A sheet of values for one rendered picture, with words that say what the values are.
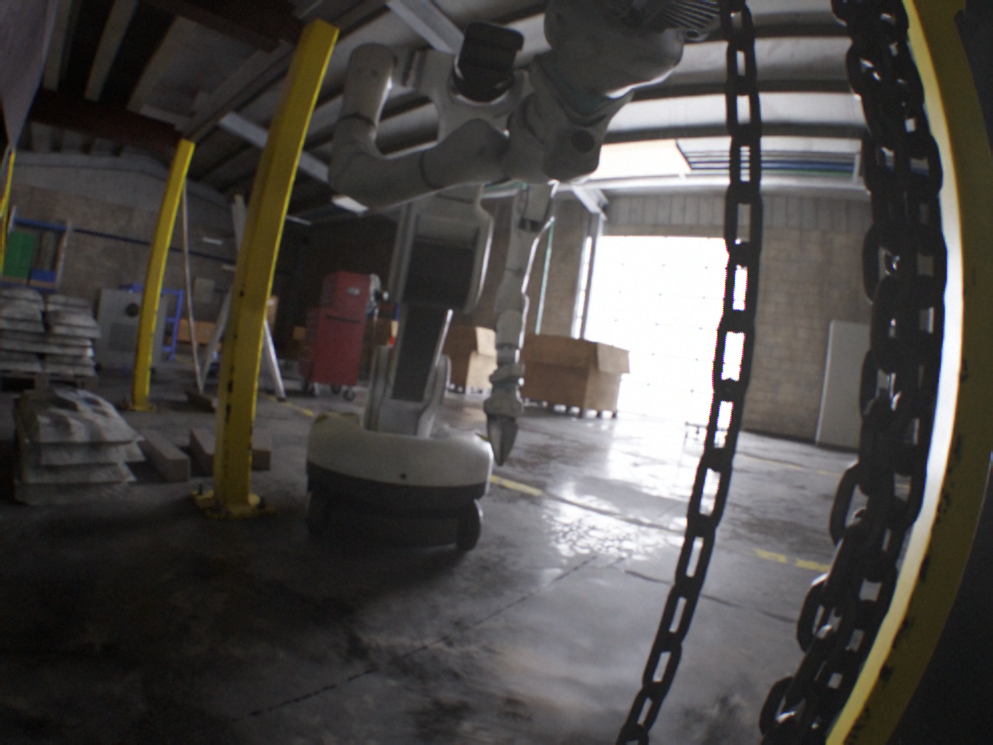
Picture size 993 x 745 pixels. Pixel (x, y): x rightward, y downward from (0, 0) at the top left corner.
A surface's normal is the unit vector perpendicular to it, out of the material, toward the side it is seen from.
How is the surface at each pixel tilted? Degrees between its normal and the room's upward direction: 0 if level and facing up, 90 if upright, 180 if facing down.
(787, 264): 90
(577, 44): 175
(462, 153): 90
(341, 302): 90
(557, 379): 90
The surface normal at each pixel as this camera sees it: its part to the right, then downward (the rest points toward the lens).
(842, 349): -0.59, -0.07
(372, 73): 0.32, 0.13
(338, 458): -0.25, 0.00
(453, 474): 0.62, 0.11
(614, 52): -0.12, 0.99
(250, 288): 0.79, 0.13
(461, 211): 0.11, 0.62
